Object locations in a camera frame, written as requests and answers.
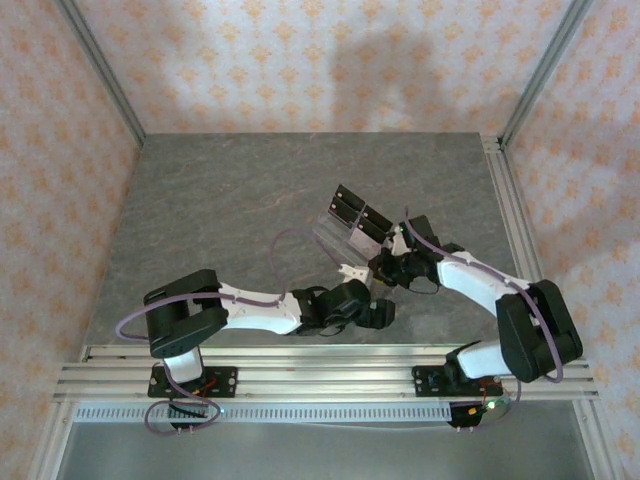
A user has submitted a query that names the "clear acrylic card stand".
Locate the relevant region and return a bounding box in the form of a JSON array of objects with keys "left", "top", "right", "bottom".
[{"left": 310, "top": 182, "right": 396, "bottom": 281}]

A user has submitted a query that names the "lilac credit card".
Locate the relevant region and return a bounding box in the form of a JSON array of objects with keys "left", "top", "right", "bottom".
[{"left": 349, "top": 225, "right": 384, "bottom": 257}]

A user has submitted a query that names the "black credit card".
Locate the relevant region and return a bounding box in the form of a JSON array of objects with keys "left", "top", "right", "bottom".
[
  {"left": 357, "top": 214, "right": 391, "bottom": 241},
  {"left": 363, "top": 203, "right": 396, "bottom": 231},
  {"left": 335, "top": 183, "right": 369, "bottom": 209},
  {"left": 329, "top": 197, "right": 364, "bottom": 224}
]

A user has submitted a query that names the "black base electronics box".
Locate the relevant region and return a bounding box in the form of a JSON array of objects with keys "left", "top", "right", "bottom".
[
  {"left": 167, "top": 399, "right": 212, "bottom": 432},
  {"left": 447, "top": 397, "right": 510, "bottom": 432}
]

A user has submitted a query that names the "brushed metal lower panel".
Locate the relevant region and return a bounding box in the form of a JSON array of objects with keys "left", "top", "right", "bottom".
[{"left": 59, "top": 422, "right": 599, "bottom": 480}]

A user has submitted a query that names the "aluminium rail mounting frame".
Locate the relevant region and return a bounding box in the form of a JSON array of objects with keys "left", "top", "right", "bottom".
[{"left": 52, "top": 343, "right": 601, "bottom": 405}]

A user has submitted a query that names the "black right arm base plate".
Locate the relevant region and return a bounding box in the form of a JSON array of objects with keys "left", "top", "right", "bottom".
[{"left": 412, "top": 364, "right": 501, "bottom": 399}]

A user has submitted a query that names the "white slotted cable duct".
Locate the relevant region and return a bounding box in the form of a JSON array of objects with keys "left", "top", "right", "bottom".
[{"left": 74, "top": 403, "right": 454, "bottom": 425}]

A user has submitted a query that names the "aluminium side rail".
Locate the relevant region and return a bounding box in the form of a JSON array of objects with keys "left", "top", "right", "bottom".
[{"left": 480, "top": 133, "right": 571, "bottom": 361}]

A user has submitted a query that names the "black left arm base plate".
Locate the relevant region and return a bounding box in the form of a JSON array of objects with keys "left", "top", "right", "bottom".
[{"left": 148, "top": 367, "right": 239, "bottom": 401}]

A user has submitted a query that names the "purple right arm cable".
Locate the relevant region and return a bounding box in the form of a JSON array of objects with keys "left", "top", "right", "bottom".
[{"left": 402, "top": 207, "right": 569, "bottom": 432}]

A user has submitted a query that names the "aluminium corner post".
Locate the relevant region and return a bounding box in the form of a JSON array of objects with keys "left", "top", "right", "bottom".
[
  {"left": 498, "top": 0, "right": 597, "bottom": 149},
  {"left": 52, "top": 0, "right": 147, "bottom": 149}
]

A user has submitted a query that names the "aluminium frame leg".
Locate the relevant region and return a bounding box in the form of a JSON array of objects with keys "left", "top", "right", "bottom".
[
  {"left": 27, "top": 402, "right": 76, "bottom": 480},
  {"left": 572, "top": 399, "right": 617, "bottom": 480}
]

